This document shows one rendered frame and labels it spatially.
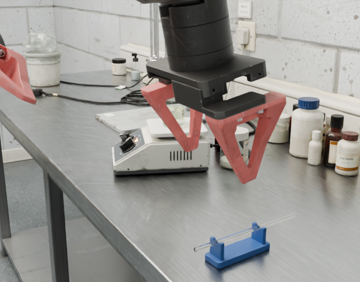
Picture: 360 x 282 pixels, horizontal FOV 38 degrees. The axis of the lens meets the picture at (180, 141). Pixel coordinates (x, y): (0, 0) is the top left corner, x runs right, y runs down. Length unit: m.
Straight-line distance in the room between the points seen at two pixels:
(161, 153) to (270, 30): 0.62
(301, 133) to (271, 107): 0.77
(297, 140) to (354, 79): 0.22
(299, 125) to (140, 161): 0.37
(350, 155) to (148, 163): 0.41
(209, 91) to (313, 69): 1.01
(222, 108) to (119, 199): 0.59
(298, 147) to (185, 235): 0.45
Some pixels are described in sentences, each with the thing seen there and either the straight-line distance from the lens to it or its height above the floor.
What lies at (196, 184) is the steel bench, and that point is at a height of 0.75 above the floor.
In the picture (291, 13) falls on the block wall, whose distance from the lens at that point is 1.46.
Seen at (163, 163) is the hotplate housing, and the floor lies 0.78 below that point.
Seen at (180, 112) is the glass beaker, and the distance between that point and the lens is 1.08.
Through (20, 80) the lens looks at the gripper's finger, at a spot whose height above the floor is 1.06.
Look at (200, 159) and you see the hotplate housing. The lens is 1.07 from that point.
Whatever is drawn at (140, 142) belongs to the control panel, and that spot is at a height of 0.81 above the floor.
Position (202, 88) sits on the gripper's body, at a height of 1.05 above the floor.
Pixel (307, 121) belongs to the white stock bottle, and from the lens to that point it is 1.17.
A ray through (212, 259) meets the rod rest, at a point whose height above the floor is 0.76.
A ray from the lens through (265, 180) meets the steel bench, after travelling 1.05.
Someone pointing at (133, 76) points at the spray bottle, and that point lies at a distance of 2.09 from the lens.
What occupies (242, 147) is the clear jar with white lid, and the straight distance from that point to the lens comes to 1.09.
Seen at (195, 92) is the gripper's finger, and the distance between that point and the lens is 0.40.
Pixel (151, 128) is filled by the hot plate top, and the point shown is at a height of 0.84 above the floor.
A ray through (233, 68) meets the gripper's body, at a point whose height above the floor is 1.07.
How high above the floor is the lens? 1.13
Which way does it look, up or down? 17 degrees down
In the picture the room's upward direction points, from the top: straight up
